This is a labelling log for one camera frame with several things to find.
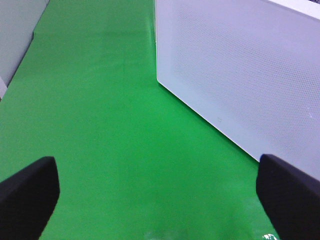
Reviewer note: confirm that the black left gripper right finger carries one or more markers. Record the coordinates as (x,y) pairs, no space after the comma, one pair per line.
(290,198)

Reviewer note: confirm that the white microwave door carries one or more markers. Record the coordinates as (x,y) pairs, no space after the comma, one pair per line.
(251,68)

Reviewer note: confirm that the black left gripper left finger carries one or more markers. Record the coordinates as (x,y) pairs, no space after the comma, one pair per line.
(28,199)

